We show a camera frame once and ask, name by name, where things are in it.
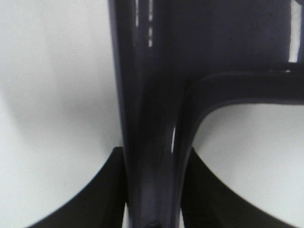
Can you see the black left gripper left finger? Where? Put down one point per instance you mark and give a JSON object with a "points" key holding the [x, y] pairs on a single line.
{"points": [[100, 204]]}

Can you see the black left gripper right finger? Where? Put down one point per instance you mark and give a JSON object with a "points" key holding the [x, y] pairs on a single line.
{"points": [[208, 203]]}

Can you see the grey plastic dustpan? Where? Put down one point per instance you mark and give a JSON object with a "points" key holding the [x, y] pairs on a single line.
{"points": [[175, 62]]}

